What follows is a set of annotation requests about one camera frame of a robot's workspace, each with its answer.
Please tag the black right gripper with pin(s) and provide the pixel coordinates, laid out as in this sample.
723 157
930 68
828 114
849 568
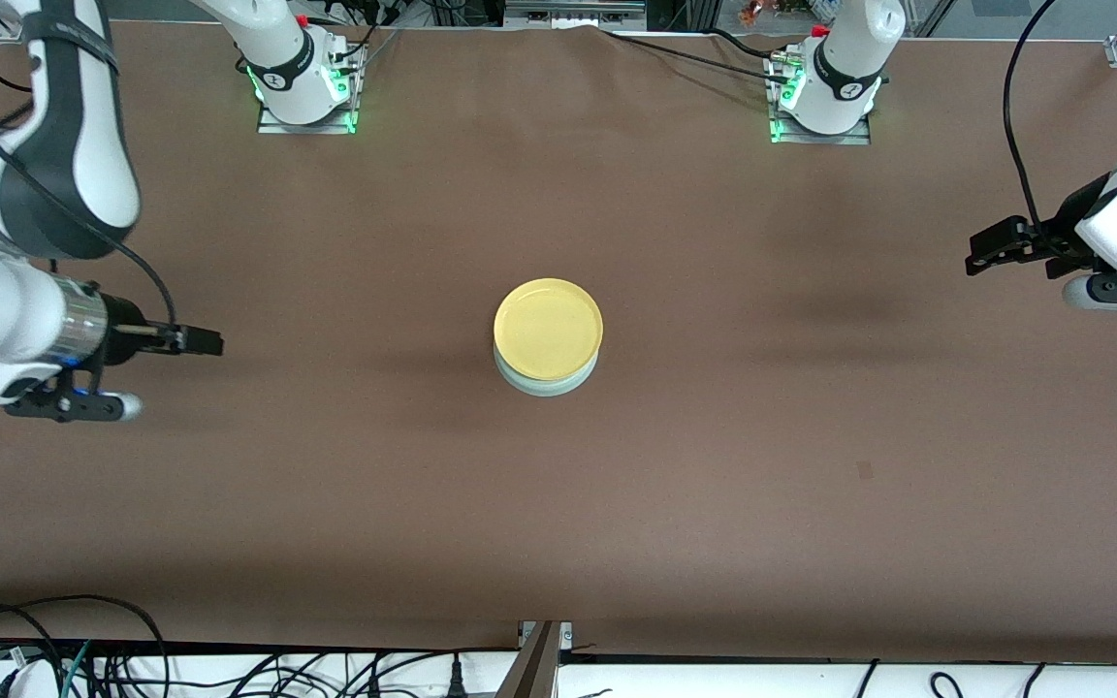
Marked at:
124 329

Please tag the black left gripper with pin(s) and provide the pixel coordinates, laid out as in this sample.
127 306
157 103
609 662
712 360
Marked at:
1060 229

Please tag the yellow round plate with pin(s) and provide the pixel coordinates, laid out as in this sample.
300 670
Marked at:
549 330

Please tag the pale green round plate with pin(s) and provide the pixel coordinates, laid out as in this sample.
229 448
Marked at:
549 389

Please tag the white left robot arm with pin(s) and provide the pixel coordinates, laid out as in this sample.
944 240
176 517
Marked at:
845 68

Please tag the brown table cover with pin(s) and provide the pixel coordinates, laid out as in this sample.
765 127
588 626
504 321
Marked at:
558 504

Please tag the black power plug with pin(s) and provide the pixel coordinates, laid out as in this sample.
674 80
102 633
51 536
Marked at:
458 683

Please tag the white workbench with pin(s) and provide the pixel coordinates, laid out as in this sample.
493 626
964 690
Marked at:
714 683

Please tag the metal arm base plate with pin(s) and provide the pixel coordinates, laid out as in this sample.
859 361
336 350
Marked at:
272 127
854 138

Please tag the aluminium profile post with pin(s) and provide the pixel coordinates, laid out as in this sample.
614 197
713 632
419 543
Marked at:
534 669

